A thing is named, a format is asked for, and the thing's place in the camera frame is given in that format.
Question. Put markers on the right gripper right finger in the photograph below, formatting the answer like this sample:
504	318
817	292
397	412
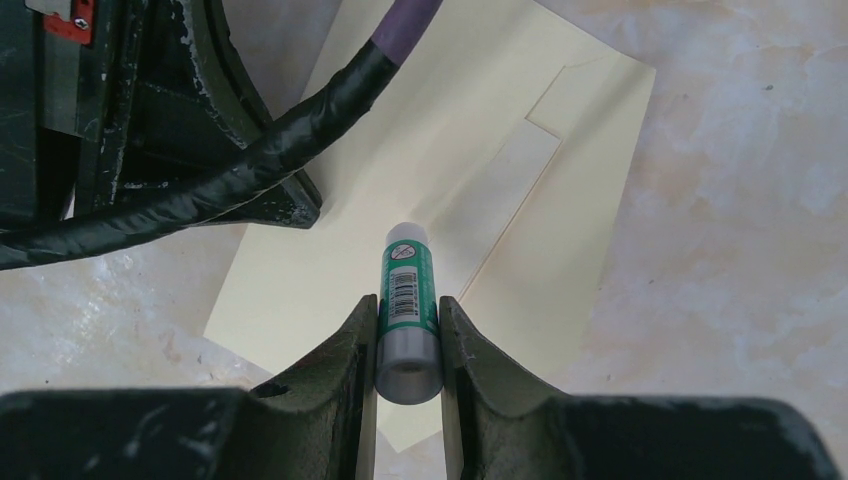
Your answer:
502	422

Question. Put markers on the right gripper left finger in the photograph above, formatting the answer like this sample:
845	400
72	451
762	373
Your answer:
315	420

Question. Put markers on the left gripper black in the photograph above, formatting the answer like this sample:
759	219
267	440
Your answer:
66	93

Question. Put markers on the glue stick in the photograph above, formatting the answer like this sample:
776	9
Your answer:
409	360

